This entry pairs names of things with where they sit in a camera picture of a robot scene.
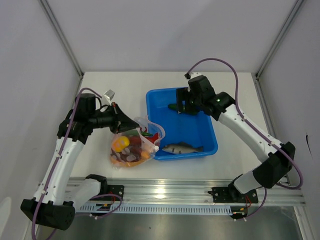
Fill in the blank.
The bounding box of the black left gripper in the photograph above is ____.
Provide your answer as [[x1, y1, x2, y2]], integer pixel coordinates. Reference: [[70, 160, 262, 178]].
[[89, 102, 140, 134]]

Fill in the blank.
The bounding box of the green cucumber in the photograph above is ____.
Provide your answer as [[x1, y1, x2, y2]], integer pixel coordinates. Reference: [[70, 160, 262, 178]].
[[167, 103, 186, 113]]

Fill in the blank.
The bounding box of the yellow mango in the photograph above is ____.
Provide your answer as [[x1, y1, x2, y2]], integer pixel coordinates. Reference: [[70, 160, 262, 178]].
[[111, 136, 130, 153]]

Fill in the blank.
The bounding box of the clear pink-dotted zip bag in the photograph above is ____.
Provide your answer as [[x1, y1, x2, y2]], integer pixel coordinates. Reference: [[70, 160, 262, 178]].
[[109, 117, 166, 168]]

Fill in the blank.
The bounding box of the grey fish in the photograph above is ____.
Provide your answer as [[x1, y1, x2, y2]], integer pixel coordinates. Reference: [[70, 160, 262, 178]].
[[162, 142, 204, 155]]

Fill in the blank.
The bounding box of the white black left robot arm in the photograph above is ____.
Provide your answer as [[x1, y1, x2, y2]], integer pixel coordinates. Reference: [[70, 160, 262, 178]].
[[20, 92, 139, 236]]

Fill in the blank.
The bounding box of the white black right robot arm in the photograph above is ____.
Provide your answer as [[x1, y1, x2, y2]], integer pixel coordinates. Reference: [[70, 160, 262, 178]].
[[176, 72, 296, 202]]

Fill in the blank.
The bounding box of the blue plastic bin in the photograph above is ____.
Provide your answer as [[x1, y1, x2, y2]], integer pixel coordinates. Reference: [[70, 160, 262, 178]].
[[145, 88, 218, 162]]

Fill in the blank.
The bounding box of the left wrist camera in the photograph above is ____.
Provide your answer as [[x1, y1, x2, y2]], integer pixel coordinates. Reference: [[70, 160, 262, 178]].
[[101, 89, 115, 105]]

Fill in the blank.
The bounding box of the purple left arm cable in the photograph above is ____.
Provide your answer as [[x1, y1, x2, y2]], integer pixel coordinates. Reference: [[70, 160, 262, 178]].
[[30, 87, 123, 240]]

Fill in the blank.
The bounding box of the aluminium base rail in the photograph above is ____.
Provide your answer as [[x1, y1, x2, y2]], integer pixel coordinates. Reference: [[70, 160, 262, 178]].
[[107, 178, 306, 207]]

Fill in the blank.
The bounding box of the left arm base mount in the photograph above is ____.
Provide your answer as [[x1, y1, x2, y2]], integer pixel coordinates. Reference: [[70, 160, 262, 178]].
[[90, 184, 125, 202]]

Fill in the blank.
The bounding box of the white slotted cable duct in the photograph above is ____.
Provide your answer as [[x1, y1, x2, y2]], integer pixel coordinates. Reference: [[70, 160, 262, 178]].
[[77, 203, 233, 216]]

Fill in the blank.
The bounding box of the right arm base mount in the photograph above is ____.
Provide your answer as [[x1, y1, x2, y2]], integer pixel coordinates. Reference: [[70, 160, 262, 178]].
[[207, 186, 259, 204]]

